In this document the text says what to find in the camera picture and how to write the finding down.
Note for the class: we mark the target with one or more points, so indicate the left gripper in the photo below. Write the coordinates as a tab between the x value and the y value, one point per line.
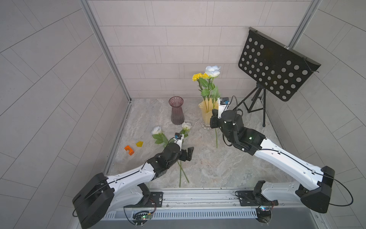
189	154

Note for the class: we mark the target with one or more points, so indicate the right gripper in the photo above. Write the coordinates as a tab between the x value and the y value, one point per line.
214	118

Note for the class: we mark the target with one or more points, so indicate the white rose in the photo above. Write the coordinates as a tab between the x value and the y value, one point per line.
214	72
186	127
160	138

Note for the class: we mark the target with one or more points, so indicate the yellow carnation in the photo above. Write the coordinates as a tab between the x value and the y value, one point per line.
205	76
203	88

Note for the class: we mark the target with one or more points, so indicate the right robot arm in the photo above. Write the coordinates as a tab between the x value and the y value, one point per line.
312	185

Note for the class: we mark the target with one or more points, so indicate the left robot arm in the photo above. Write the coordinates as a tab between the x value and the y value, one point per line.
103	194

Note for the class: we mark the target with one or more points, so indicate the yellow ruffled vase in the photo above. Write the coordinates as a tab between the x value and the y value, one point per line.
207	116

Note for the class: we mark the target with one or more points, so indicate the yellow plastic piece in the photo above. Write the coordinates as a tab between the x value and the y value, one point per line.
139	144

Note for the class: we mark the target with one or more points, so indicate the purple glass vase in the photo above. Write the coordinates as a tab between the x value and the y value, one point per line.
177	116

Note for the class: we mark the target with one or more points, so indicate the orange plastic block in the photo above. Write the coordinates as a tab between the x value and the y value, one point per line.
129	150

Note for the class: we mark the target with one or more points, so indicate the black perforated music stand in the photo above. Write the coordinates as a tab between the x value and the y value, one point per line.
276	68

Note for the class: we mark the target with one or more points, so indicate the left circuit board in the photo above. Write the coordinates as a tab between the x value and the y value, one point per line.
140	218

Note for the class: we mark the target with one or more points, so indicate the circuit board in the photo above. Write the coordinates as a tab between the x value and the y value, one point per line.
140	218
263	215

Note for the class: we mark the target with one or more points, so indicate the right circuit board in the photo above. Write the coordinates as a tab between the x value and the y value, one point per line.
263	215

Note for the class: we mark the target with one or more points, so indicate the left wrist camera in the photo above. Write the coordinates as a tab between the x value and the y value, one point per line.
178	139

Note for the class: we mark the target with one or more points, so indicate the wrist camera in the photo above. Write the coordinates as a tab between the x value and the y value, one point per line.
178	139
223	105

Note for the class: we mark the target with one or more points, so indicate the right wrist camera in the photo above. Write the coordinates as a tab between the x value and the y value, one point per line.
223	105

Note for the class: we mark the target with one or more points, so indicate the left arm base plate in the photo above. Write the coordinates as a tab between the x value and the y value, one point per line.
155	199

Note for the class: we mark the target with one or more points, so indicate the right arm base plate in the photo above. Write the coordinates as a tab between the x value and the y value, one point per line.
248	198

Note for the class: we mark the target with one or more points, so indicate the aluminium rail frame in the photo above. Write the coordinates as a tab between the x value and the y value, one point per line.
189	198

